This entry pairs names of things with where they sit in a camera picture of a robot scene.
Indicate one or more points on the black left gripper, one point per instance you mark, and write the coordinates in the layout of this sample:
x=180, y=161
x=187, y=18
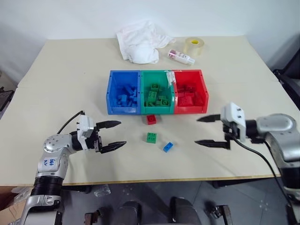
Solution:
x=97, y=143

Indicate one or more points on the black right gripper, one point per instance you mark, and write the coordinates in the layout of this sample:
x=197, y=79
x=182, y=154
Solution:
x=230, y=133

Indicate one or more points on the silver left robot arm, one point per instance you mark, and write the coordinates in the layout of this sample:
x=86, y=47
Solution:
x=56, y=145

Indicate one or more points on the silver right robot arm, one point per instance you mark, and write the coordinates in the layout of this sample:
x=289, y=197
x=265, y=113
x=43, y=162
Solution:
x=279, y=131

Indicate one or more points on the red plastic bin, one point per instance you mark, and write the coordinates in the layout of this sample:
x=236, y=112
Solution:
x=187, y=109

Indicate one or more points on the blue toy block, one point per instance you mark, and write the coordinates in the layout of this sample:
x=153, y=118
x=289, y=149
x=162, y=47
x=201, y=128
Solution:
x=168, y=147
x=134, y=95
x=122, y=99

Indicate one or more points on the green toy block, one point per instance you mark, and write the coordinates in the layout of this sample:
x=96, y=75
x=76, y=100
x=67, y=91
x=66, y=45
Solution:
x=161, y=97
x=165, y=102
x=155, y=87
x=151, y=137
x=152, y=96

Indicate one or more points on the red toy block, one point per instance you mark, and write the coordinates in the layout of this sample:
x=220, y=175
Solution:
x=182, y=88
x=185, y=101
x=152, y=119

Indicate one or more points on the blue plastic bin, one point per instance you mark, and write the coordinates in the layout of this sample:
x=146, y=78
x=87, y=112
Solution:
x=112, y=93

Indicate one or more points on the green plastic bin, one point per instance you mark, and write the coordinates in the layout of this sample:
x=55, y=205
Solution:
x=154, y=109

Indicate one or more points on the white paper label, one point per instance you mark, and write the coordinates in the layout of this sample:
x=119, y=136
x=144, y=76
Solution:
x=170, y=78

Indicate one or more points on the dark rounded shape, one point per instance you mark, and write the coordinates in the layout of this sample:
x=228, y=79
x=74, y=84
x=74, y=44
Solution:
x=185, y=211
x=130, y=213

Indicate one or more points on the small white pink bottle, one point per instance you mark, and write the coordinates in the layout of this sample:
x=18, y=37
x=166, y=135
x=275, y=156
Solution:
x=180, y=57

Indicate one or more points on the clear tape roll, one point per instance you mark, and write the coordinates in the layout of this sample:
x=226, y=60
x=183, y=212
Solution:
x=194, y=48

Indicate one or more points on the crumpled white cloth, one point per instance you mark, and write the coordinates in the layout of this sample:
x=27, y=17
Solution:
x=140, y=42

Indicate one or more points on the black crate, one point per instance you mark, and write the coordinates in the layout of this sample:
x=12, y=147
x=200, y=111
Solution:
x=5, y=98

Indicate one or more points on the brown cardboard box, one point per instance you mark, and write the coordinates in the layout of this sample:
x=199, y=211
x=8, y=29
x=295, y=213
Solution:
x=10, y=211

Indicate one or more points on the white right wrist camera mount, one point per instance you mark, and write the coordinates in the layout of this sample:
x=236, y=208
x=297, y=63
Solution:
x=234, y=114

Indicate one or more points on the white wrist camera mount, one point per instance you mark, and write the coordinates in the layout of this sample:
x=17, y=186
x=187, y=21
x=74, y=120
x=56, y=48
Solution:
x=234, y=114
x=85, y=126

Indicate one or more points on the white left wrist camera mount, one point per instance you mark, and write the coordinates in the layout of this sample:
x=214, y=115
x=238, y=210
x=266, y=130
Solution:
x=85, y=126

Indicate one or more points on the brown black foot bracket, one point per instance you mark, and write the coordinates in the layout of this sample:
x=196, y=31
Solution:
x=220, y=214
x=93, y=218

